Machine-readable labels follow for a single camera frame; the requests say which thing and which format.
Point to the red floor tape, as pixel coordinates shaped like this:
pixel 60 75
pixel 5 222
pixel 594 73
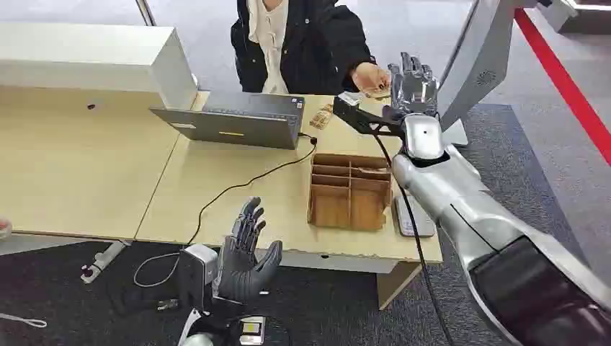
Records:
pixel 568 88

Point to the wooden desk support panel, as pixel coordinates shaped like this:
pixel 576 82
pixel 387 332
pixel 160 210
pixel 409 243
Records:
pixel 394 286

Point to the wooden card box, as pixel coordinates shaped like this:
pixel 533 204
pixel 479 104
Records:
pixel 348 205

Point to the grey phone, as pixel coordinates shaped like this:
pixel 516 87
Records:
pixel 406 222

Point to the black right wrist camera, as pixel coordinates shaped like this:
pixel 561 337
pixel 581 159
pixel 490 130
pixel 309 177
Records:
pixel 362 122

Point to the grey pole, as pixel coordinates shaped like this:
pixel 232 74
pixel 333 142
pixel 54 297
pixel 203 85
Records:
pixel 145 12

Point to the grey platform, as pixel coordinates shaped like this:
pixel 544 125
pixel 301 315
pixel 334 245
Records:
pixel 580 16

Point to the white cabinet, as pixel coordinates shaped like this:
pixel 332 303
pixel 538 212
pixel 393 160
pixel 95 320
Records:
pixel 86 57

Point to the silver monitor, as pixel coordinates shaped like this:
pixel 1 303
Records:
pixel 482 57

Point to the dark grey floor rug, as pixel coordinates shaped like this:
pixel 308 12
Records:
pixel 506 157

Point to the person's hand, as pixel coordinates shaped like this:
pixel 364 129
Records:
pixel 370 76

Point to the white desk leg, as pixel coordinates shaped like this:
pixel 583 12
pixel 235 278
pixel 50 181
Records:
pixel 102 261

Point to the person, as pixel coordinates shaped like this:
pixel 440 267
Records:
pixel 315 43

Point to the grey laptop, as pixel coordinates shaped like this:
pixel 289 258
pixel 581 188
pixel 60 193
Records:
pixel 238 126

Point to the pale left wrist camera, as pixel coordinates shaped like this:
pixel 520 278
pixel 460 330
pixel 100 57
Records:
pixel 252 330

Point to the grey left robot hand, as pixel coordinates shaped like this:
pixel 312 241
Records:
pixel 238 272

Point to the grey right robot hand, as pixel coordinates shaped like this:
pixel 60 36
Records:
pixel 415 93

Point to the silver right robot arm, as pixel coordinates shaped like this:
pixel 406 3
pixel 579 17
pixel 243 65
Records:
pixel 458 200

